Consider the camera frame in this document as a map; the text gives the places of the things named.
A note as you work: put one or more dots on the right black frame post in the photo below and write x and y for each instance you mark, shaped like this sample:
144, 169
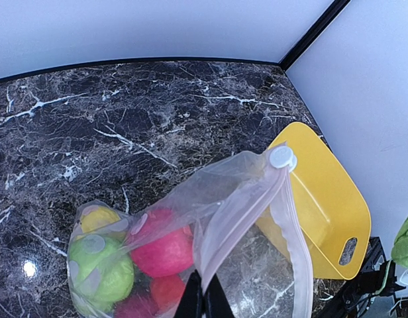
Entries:
316, 29

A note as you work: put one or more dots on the red pomegranate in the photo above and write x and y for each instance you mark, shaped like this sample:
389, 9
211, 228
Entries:
168, 255

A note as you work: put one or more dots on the green apple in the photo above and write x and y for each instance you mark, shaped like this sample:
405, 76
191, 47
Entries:
99, 273

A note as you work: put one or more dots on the yellow plastic basket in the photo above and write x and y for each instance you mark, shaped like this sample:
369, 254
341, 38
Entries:
332, 213

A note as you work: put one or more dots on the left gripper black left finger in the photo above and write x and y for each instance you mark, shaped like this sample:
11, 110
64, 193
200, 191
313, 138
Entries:
191, 302

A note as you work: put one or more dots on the clear zip top bag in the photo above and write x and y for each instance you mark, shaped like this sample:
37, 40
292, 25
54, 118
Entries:
245, 228

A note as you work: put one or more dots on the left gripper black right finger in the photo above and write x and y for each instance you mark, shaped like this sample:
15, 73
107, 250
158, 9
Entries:
215, 301

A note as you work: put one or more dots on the green bitter gourd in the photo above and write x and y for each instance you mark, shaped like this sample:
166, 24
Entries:
399, 252

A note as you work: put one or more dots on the yellow bell pepper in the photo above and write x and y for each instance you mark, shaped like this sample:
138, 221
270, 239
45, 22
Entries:
96, 218

